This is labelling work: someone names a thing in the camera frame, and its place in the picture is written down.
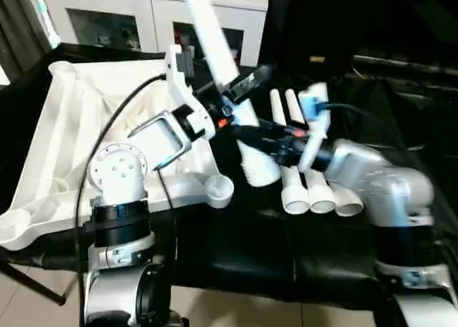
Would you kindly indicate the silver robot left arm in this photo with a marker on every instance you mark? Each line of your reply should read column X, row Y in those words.
column 118, row 169

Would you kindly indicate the black work surface mat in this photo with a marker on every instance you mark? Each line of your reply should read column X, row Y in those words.
column 322, row 241

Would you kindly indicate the grey curtain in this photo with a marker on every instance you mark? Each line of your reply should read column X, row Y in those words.
column 21, row 37

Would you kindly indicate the black backdrop cloth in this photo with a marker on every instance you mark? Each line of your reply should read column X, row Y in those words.
column 358, row 19

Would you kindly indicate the black folding table frame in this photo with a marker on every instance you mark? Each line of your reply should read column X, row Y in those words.
column 35, row 284

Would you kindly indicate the white glass-door cabinet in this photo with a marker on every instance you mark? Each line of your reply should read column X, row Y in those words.
column 143, row 5

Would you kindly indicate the small yellow label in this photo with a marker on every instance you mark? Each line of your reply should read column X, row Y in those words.
column 317, row 59

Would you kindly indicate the long dark metal rod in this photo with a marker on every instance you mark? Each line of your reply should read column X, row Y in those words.
column 400, row 64

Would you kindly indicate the white plastic table top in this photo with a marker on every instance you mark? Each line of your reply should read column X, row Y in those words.
column 71, row 126

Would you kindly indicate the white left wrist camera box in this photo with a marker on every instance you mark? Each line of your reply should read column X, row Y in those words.
column 177, row 69

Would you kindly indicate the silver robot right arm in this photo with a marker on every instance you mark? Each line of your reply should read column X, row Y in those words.
column 386, row 184

